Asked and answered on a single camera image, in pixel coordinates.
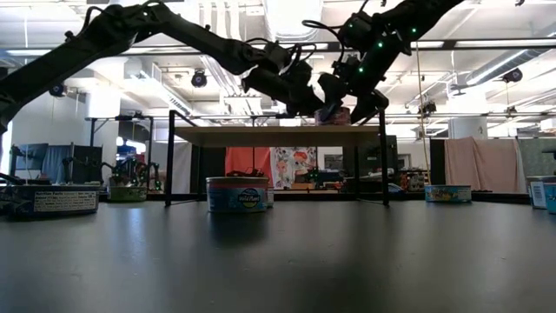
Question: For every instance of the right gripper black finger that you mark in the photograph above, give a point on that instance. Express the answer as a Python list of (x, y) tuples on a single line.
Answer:
[(365, 108), (333, 106)]

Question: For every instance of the red white round can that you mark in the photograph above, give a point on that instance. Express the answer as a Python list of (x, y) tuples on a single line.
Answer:
[(346, 115)]

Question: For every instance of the tall blue red-striped can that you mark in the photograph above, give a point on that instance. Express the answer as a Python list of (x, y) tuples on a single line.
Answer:
[(236, 197)]

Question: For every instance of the turquoise yellow tuna can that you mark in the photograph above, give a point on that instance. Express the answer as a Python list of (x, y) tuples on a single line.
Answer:
[(447, 194), (538, 193)]

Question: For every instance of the dark tin white label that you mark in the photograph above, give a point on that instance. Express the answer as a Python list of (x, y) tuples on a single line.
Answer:
[(65, 201)]

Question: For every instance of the dark blue sardine tin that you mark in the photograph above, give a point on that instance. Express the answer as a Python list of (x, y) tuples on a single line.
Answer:
[(5, 202)]

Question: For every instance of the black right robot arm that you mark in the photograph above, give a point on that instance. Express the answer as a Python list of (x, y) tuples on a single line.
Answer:
[(425, 13)]

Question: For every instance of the background black robot arm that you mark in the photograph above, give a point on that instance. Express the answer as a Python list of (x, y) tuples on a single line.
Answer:
[(247, 172), (130, 171)]

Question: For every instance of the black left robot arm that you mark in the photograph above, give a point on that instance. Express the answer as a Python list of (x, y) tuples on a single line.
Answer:
[(108, 26)]

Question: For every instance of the wooden shelf with black legs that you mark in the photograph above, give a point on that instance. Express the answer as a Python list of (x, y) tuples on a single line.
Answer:
[(278, 137)]

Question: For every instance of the cluttered storage shelf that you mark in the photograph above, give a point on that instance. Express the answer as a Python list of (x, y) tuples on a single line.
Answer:
[(415, 180)]

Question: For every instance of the black cabinet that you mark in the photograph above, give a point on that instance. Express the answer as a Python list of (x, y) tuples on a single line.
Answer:
[(369, 156)]

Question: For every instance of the small dark screen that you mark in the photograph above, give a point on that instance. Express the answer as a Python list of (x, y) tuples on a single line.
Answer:
[(333, 162)]

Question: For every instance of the floral printed poster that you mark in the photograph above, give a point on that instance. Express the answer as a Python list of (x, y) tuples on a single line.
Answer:
[(282, 165)]

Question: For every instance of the black ceiling spotlight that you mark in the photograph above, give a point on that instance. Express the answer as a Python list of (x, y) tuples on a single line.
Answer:
[(428, 108), (512, 75), (199, 79), (58, 91)]

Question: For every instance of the orange hanging cloth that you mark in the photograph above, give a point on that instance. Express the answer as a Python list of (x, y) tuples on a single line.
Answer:
[(252, 158)]

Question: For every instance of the black partition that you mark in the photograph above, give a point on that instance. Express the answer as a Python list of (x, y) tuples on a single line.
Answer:
[(436, 163)]

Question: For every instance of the black overhead light bar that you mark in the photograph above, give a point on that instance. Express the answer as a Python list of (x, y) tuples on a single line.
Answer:
[(449, 44)]

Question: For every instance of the white round column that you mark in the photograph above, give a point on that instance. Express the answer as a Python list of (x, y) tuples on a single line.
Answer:
[(468, 128)]

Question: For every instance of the pink draped cloth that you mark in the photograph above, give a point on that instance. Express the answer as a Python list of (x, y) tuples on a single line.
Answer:
[(482, 165)]

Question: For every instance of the grey partition panel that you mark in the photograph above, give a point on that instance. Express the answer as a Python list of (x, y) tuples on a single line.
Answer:
[(536, 156)]

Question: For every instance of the black panel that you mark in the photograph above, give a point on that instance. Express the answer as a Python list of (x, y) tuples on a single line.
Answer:
[(87, 161)]

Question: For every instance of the blue curtain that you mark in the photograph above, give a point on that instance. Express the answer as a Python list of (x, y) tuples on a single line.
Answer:
[(56, 163)]

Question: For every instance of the dark monitor screen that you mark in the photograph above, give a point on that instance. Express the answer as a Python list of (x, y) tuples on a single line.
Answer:
[(32, 154)]

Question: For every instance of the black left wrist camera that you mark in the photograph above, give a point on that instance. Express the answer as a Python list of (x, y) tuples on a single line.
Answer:
[(278, 51)]

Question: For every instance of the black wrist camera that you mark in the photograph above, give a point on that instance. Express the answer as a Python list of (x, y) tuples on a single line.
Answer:
[(356, 30), (278, 51)]

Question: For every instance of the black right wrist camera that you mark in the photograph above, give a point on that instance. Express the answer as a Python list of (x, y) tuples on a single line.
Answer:
[(356, 30)]

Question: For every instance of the white ceiling duct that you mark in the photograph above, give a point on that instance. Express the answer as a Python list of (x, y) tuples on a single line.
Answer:
[(292, 17)]

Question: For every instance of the black background table frame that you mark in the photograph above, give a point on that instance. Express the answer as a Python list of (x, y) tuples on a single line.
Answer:
[(151, 148)]

